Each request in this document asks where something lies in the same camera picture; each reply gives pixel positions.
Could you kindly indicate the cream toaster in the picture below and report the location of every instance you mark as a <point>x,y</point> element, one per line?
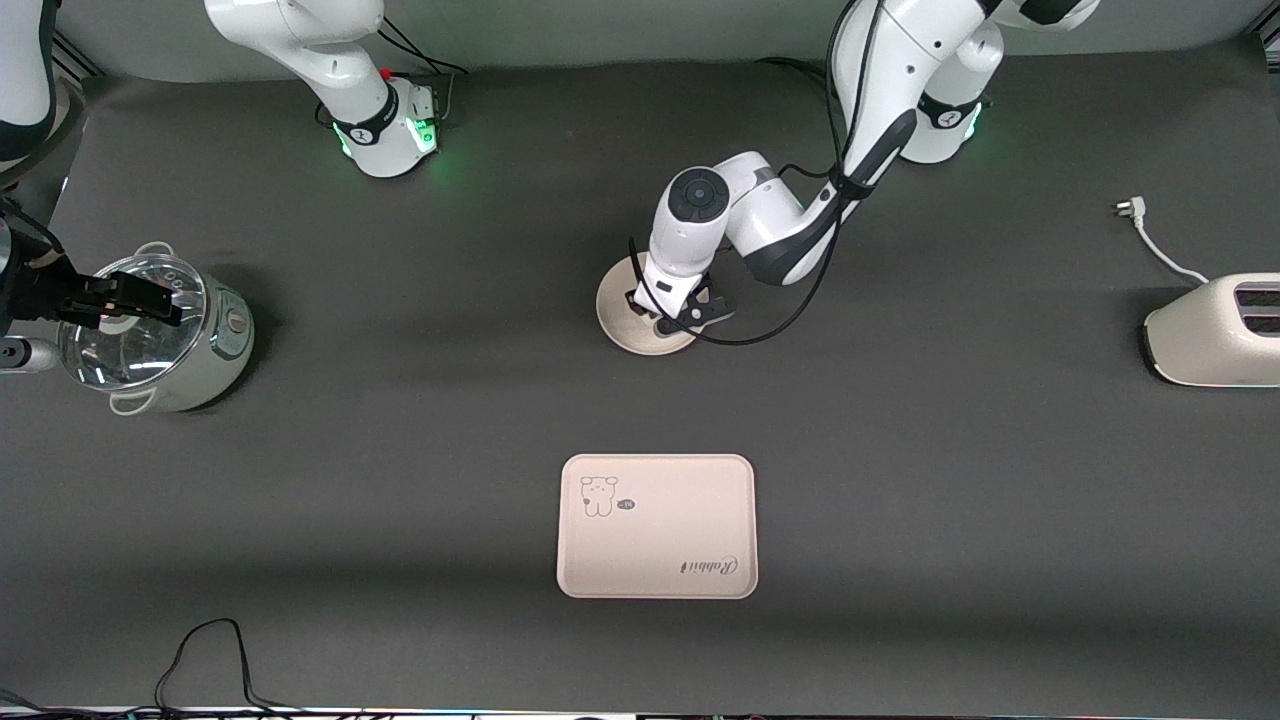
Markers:
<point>1210,345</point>

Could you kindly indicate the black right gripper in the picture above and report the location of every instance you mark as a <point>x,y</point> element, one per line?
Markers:
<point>38,297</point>

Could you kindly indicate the beige rabbit print tray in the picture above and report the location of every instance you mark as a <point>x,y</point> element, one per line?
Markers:
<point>660,530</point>

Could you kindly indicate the beige round stand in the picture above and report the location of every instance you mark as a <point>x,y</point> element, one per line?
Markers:
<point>68,125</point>

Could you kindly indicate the beige round plate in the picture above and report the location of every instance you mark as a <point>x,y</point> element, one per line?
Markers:
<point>620,315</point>

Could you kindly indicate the glass pot lid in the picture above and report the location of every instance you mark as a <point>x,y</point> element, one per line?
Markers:
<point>120,360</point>

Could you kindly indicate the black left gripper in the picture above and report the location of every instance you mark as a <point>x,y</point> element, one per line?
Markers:
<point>635,306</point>

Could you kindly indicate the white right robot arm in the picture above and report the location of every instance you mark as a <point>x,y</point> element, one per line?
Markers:
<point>330,60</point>

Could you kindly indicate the aluminium frame profile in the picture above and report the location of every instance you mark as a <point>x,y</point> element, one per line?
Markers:
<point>78,58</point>
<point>1270,48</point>

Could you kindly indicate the pale green electric cooking pot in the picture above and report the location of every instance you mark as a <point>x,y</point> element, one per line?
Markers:
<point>225,350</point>

